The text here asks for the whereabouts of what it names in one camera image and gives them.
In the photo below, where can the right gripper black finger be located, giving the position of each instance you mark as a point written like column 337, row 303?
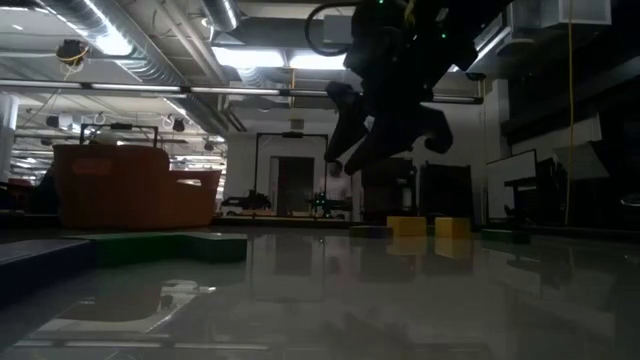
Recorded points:
column 377, row 150
column 350, row 125

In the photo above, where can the yellow long wooden block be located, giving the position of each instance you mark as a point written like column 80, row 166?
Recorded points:
column 453, row 228
column 407, row 226

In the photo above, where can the green long wooden block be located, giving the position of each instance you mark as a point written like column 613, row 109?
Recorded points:
column 200, row 249
column 505, row 236
column 370, row 232

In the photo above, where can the black background robot arm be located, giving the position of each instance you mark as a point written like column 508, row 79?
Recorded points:
column 325, row 205
column 247, row 202

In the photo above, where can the black monitor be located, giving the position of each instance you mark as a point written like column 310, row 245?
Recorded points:
column 395, row 180

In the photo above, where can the grey ceiling box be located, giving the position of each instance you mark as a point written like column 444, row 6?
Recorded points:
column 335, row 35

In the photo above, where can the bright ceiling light panel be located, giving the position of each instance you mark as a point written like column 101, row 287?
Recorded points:
column 247, row 56
column 315, row 61

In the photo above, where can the black upright panel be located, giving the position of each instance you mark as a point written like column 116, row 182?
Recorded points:
column 445, row 190

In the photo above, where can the whiteboard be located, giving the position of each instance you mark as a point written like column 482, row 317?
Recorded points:
column 510, row 185

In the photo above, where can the background workbench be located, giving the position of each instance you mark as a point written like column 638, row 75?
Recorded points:
column 240, row 217

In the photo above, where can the white ceiling box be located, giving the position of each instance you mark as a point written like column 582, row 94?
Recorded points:
column 575, row 12

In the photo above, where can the white slanted panel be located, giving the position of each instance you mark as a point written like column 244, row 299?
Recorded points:
column 575, row 150

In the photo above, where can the orange plastic bin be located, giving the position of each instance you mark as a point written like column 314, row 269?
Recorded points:
column 125, row 190

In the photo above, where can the white column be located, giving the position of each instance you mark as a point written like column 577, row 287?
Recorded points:
column 9, row 130

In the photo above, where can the purple long wooden block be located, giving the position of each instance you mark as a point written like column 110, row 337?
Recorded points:
column 35, row 267

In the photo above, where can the grey wall vent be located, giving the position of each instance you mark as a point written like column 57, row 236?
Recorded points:
column 296, row 124

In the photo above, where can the tall black gantry frame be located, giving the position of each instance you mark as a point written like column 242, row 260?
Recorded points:
column 291, row 134

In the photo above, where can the black ceiling camera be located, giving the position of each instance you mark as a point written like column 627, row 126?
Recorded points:
column 209, row 145
column 52, row 121
column 178, row 125

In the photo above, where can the silver round ceiling duct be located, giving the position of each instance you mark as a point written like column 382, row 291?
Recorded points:
column 220, row 14

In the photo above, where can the silver spiral ceiling duct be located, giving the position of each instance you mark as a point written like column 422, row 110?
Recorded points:
column 155, row 67

